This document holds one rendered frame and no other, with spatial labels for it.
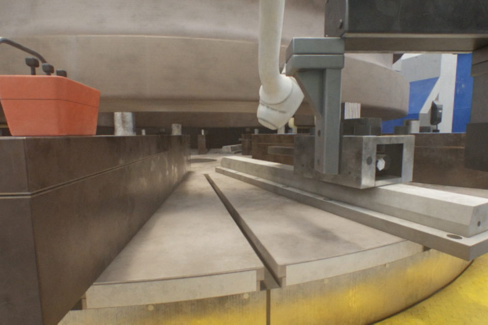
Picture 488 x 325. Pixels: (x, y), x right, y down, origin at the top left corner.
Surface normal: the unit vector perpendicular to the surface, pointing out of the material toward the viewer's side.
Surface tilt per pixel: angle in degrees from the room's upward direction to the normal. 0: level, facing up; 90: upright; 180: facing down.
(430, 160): 90
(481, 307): 0
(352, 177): 90
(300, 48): 90
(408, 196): 71
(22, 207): 90
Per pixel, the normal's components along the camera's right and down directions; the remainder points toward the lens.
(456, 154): -0.65, 0.09
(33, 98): 0.12, 0.22
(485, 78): -1.00, 0.01
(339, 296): 0.33, 0.10
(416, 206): -0.85, -0.26
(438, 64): -0.90, 0.05
